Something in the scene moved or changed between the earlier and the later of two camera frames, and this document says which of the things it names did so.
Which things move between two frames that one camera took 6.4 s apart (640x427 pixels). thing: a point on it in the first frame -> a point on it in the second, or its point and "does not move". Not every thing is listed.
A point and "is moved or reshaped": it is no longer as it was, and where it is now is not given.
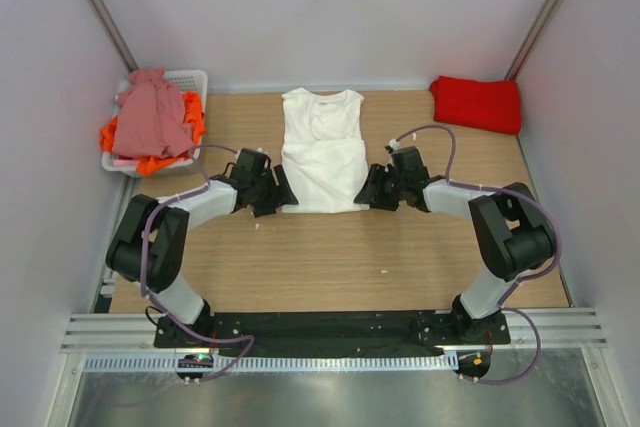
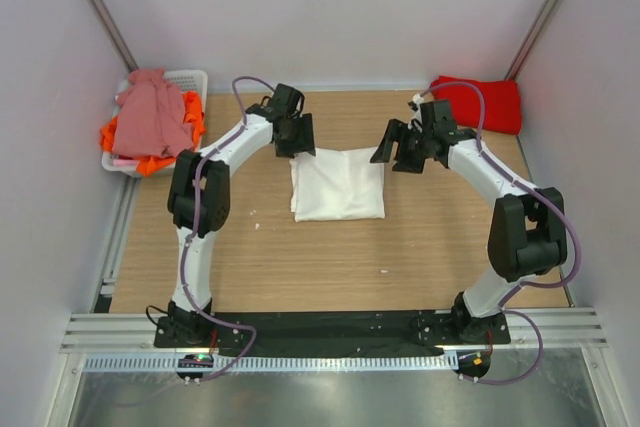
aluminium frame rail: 135,333 does not move
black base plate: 329,334 does not move
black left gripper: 281,194 -> 305,141
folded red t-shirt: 491,105 does not move
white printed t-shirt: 323,155 is moved or reshaped
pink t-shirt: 150,117 does not move
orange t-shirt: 194,122 does not move
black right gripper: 376,175 -> 392,134
